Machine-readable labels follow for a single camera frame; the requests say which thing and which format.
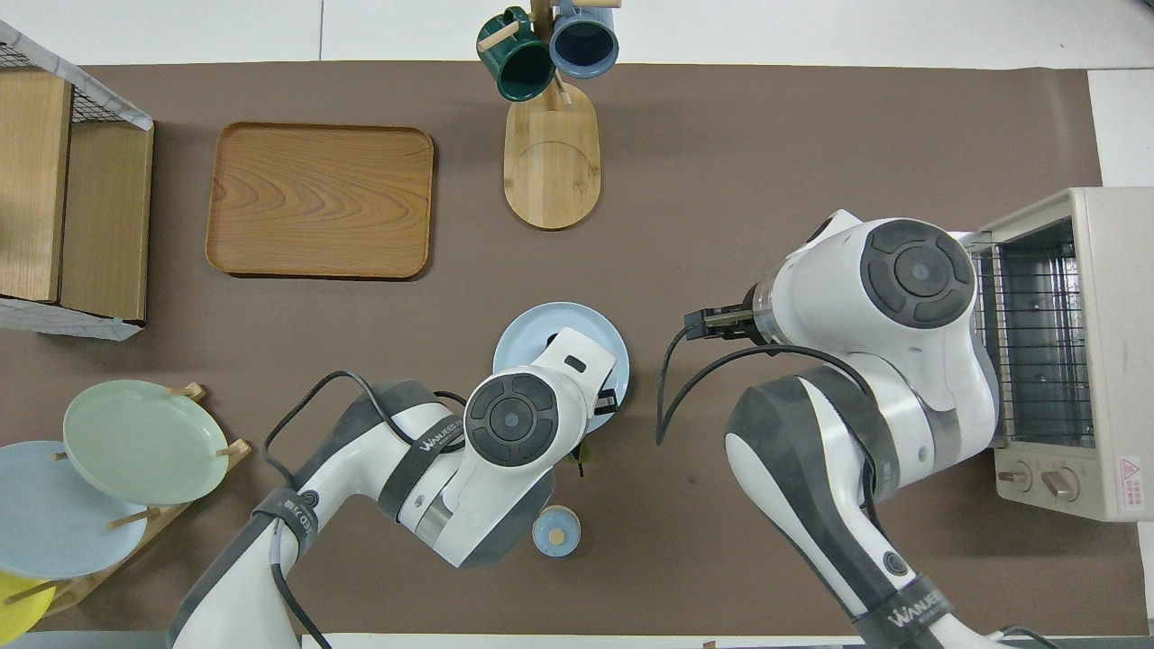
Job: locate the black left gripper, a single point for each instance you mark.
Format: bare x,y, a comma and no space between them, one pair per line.
608,402

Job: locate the light blue plate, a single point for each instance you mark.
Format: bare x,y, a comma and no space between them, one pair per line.
523,338

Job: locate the cream toaster oven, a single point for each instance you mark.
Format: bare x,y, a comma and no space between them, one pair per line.
1118,361

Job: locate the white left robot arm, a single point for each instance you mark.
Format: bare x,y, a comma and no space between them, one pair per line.
469,487

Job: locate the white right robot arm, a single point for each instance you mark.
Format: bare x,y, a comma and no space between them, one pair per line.
902,361

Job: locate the small blue knobbed lid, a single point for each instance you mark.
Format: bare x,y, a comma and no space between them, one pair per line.
556,532

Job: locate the wooden mug tree stand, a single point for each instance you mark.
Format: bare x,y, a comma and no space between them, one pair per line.
552,171

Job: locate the brown table mat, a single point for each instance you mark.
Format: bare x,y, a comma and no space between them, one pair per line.
721,135

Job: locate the dark green ceramic mug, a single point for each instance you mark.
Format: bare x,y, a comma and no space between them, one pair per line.
523,68

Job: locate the wooden serving tray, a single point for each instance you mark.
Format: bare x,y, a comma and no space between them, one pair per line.
320,198

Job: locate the blue ceramic mug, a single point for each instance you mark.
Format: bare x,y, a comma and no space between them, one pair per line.
584,41

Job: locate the wooden plate rack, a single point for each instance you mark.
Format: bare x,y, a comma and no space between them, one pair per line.
189,505

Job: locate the pale green racked plate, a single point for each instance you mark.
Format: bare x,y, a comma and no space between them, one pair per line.
144,442

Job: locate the pale blue racked plate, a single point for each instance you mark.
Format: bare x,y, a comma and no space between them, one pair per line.
54,523

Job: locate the yellow racked plate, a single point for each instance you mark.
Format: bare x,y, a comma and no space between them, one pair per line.
18,608

